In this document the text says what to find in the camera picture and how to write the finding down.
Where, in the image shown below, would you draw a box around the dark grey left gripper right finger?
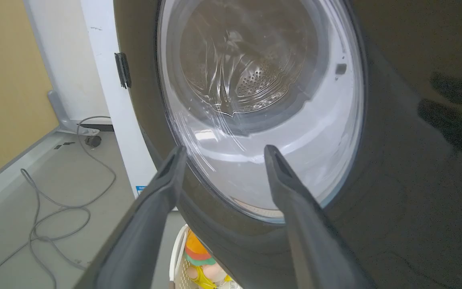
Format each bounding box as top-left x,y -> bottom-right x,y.
264,145 -> 376,289

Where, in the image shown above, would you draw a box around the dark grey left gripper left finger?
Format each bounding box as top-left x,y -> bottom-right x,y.
74,145 -> 188,289

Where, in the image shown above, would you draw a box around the round washing machine door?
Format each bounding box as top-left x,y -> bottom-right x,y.
113,0 -> 462,289

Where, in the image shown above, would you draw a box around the white washing machine body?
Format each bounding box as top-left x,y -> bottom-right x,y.
80,0 -> 178,211

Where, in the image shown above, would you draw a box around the black door hinge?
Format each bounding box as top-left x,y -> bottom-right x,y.
114,52 -> 132,89

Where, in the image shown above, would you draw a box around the white laundry basket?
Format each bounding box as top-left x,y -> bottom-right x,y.
169,224 -> 243,289

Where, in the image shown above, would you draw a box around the colourful clothes in basket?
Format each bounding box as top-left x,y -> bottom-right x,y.
184,229 -> 233,289

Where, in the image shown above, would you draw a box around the grey power cable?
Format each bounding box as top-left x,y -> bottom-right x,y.
0,116 -> 117,289

